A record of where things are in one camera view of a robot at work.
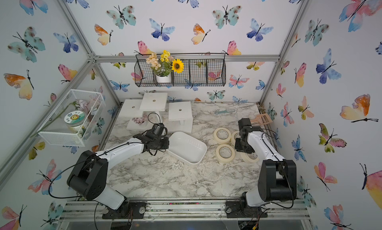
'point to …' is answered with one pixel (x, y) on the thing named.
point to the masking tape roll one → (222, 135)
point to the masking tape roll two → (225, 153)
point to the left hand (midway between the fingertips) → (170, 142)
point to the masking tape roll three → (235, 135)
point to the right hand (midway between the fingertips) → (244, 148)
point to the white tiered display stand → (143, 114)
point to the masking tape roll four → (251, 158)
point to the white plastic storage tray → (186, 148)
